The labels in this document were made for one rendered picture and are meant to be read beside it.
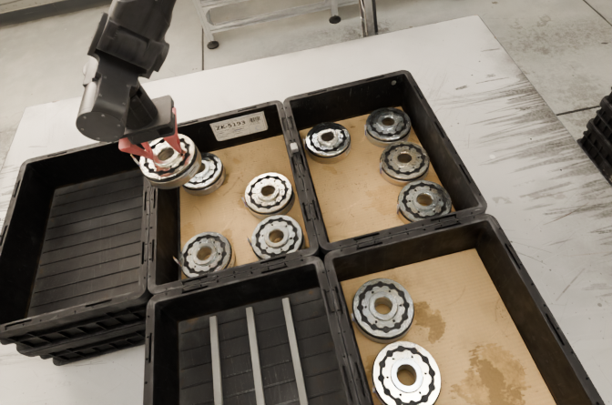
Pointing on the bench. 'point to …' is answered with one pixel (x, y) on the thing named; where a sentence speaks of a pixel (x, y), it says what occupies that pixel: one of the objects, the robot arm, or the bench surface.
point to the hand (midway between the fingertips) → (165, 151)
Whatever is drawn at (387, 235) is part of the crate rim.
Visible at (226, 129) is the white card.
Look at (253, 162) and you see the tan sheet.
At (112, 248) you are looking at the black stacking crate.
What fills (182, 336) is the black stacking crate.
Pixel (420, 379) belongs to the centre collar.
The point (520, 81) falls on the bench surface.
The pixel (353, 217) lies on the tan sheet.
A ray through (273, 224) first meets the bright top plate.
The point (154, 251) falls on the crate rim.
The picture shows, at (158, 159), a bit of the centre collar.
